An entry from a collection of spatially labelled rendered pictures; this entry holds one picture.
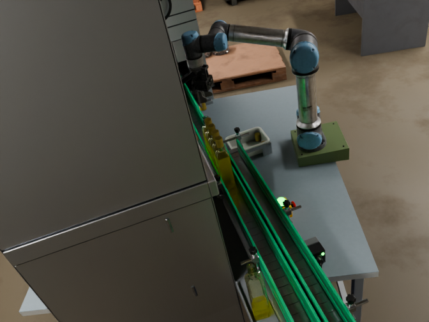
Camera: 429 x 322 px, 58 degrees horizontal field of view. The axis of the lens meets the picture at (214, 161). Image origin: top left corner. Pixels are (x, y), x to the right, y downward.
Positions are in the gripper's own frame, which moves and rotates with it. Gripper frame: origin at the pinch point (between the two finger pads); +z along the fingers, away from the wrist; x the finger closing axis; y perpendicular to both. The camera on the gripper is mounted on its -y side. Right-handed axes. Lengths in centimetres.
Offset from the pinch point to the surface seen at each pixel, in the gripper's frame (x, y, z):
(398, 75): 258, 77, 121
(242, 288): -73, 45, 31
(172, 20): 65, -48, -17
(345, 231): -26, 73, 44
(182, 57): 73, -54, 12
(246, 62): 250, -86, 104
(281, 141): 33, 27, 45
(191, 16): 73, -39, -16
